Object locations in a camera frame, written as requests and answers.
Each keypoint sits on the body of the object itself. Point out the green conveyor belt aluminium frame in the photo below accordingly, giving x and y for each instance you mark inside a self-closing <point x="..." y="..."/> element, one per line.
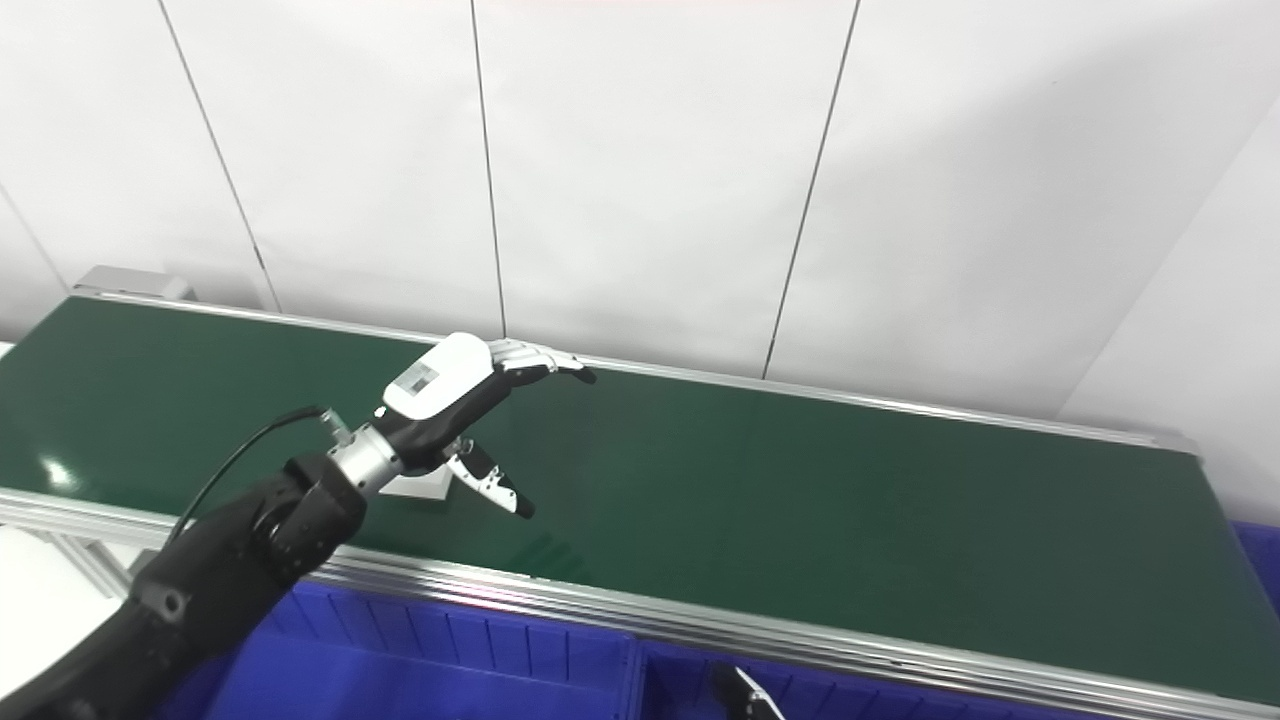
<point x="800" y="500"/>

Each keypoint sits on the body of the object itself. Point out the grey conveyor end housing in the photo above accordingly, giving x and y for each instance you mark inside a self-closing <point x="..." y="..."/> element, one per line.
<point x="130" y="282"/>

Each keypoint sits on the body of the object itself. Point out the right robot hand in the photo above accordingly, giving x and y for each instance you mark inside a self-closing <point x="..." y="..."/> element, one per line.
<point x="745" y="700"/>

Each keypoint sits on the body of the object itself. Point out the blue plastic bin black parts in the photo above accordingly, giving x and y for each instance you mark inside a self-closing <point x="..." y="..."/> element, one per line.
<point x="860" y="700"/>

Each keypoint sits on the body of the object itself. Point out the aluminium conveyor support frame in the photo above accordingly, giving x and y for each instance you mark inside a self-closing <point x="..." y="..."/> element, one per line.
<point x="85" y="560"/>

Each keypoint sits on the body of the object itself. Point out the blue plastic bin white parts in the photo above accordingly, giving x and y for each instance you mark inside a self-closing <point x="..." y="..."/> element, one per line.
<point x="420" y="660"/>

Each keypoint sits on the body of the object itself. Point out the white square part with hole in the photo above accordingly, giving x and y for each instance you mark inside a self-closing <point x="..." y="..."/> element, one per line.
<point x="420" y="488"/>

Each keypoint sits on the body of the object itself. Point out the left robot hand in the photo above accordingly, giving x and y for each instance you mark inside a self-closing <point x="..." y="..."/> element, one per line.
<point x="440" y="385"/>

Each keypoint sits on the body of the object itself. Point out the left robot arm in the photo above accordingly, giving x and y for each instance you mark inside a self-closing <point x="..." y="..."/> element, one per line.
<point x="230" y="560"/>

